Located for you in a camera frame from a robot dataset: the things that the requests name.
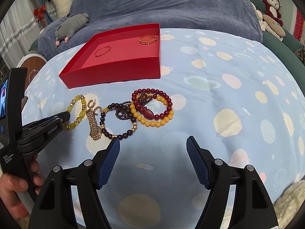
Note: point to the blue-grey blanket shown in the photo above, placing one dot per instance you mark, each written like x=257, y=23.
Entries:
x=166, y=4

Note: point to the person's left hand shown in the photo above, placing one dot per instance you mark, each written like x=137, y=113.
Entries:
x=13, y=195

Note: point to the white plush cow toy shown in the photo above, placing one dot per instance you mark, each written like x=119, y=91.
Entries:
x=60, y=2

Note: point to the thin gold bangle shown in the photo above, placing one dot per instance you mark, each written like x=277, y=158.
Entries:
x=95, y=54

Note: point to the gold hoop earring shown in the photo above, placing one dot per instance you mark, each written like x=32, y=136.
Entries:
x=94, y=111
x=87, y=103

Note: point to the red wall hanging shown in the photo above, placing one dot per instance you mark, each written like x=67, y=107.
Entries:
x=299, y=26

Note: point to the red cardboard box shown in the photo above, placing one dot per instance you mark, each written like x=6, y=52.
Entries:
x=114, y=71

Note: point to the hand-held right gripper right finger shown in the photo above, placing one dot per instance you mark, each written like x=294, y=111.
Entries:
x=196, y=164

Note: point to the small white plush toy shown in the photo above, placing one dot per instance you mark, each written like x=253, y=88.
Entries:
x=262, y=20

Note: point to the sheer white curtain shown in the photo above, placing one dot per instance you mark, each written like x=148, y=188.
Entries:
x=14, y=28

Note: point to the grey plush toy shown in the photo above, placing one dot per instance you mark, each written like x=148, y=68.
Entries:
x=71, y=25

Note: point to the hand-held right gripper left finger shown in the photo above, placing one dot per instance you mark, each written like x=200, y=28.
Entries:
x=108, y=164

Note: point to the planet-print blue bedsheet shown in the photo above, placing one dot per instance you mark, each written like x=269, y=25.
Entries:
x=214, y=88

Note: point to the round white wooden-top device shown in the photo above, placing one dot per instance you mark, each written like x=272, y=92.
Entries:
x=31, y=64

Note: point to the red plush monkey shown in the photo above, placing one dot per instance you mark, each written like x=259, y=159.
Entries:
x=270, y=7

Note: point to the white fluffy rug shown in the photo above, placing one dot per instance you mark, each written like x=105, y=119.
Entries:
x=293, y=200

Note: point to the gold wristwatch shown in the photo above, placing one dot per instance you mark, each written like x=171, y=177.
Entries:
x=93, y=124

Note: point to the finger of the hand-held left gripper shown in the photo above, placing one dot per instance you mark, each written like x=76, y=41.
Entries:
x=47, y=128

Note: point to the green sofa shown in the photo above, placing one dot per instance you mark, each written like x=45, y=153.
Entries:
x=286, y=43

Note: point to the beige round plush toy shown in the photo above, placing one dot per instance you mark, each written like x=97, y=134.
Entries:
x=275, y=27

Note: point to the red ribbon bow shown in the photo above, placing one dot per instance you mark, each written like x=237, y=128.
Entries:
x=39, y=12

